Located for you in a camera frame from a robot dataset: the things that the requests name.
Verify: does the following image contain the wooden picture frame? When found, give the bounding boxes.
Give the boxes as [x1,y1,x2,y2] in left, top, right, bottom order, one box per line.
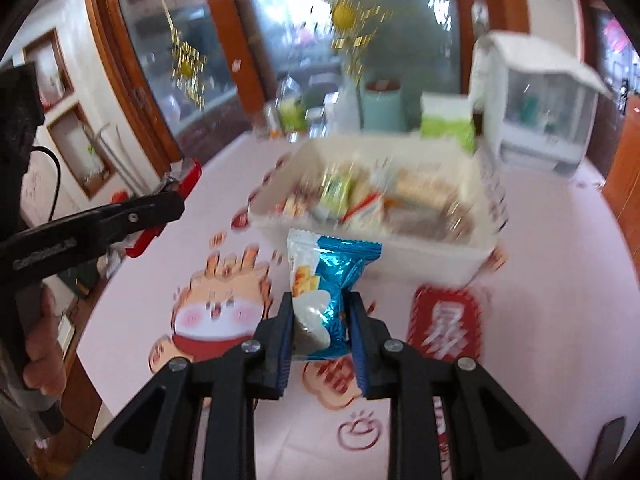
[46,102,117,199]

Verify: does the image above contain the white plastic bin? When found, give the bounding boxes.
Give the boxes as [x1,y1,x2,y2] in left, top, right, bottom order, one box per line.
[247,132,502,287]

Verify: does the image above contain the blue foil snack packet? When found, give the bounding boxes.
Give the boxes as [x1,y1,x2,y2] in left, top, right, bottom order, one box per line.
[286,228,384,362]

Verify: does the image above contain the white storage cabinet box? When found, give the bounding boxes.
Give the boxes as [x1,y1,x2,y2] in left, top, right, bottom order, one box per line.
[469,30,615,177]

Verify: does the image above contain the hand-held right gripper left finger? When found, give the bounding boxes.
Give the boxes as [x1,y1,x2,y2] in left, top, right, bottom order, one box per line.
[65,291,296,480]

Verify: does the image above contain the small gold door ornament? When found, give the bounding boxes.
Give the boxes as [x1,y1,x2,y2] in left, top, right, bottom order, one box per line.
[145,0,211,111]

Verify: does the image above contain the red object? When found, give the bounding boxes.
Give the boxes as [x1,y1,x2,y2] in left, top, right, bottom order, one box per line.
[111,159,203,259]

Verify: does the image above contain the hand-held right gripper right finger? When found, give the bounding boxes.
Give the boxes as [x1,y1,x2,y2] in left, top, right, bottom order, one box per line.
[347,291,581,480]

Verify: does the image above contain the large brown bread packet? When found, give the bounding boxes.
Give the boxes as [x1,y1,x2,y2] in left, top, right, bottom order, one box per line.
[390,169,477,242]

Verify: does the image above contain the plastic bottle green label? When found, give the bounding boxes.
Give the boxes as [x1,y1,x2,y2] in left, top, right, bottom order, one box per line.
[276,76,308,134]

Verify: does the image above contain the green tissue box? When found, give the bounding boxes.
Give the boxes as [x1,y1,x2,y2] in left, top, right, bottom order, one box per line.
[419,92,477,155]

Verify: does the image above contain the wooden framed glass door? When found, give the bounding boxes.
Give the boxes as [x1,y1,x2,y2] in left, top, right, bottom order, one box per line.
[82,0,531,171]

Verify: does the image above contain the teal canister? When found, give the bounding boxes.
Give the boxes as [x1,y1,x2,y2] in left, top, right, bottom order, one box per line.
[361,80,406,134]

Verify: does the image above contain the white red snack packet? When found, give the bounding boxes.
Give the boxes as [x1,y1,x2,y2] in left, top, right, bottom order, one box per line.
[341,194,387,235]

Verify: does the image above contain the large gold door ornament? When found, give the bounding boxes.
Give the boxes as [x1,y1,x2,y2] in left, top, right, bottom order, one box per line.
[315,0,391,86]

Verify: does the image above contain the person's left hand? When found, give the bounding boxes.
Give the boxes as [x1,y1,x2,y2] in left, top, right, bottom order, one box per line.
[22,282,69,403]

